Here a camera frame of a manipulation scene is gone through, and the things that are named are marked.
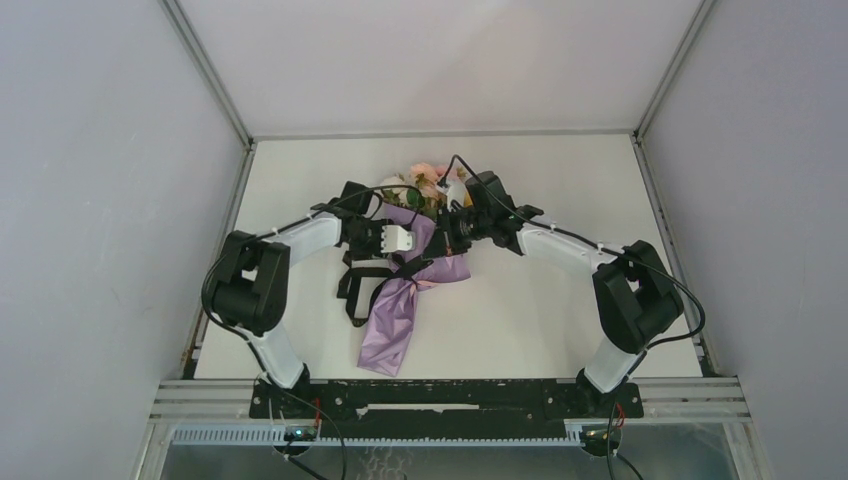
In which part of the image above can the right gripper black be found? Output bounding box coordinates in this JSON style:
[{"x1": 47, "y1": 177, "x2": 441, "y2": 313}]
[{"x1": 423, "y1": 204, "x2": 493, "y2": 259}]

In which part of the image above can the white fake flower stem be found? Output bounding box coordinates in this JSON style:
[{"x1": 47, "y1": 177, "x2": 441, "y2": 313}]
[{"x1": 379, "y1": 176, "x2": 415, "y2": 208}]

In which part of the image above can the black strap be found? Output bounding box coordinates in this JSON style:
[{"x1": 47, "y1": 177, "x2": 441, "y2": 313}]
[{"x1": 336, "y1": 248, "x2": 435, "y2": 329}]

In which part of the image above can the pink fake flower stem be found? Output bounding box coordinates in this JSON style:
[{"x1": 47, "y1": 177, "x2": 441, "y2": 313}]
[{"x1": 406, "y1": 163, "x2": 461, "y2": 208}]

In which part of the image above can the pink wrapping paper sheet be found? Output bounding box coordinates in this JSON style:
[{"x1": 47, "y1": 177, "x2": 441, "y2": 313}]
[{"x1": 357, "y1": 203, "x2": 473, "y2": 379}]

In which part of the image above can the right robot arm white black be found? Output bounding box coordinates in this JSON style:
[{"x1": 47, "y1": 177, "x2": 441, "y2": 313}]
[{"x1": 422, "y1": 171, "x2": 683, "y2": 416}]

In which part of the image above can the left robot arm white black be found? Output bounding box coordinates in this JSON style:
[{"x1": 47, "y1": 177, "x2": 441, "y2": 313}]
[{"x1": 200, "y1": 212, "x2": 390, "y2": 417}]

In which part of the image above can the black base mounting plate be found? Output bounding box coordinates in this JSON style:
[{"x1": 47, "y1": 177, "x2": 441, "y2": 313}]
[{"x1": 249, "y1": 378, "x2": 645, "y2": 441}]

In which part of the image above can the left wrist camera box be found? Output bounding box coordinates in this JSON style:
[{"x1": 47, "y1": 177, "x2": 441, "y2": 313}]
[{"x1": 380, "y1": 225, "x2": 416, "y2": 253}]

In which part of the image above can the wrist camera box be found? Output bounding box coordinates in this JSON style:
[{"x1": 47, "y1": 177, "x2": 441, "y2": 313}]
[
  {"x1": 445, "y1": 179, "x2": 467, "y2": 211},
  {"x1": 380, "y1": 225, "x2": 416, "y2": 253}
]

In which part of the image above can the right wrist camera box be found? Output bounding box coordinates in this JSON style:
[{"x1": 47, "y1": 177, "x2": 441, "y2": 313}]
[{"x1": 445, "y1": 179, "x2": 467, "y2": 211}]

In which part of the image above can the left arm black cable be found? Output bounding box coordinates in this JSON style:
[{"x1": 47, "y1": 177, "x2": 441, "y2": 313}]
[{"x1": 199, "y1": 184, "x2": 429, "y2": 480}]

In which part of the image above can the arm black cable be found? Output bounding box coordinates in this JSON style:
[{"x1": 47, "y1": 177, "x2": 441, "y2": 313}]
[
  {"x1": 199, "y1": 184, "x2": 429, "y2": 480},
  {"x1": 437, "y1": 154, "x2": 708, "y2": 480}
]

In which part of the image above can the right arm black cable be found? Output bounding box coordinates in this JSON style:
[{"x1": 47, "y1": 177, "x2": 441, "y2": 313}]
[{"x1": 437, "y1": 154, "x2": 708, "y2": 480}]

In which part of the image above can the white cable duct strip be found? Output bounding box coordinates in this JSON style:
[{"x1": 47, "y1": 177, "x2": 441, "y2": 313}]
[{"x1": 170, "y1": 425, "x2": 584, "y2": 448}]

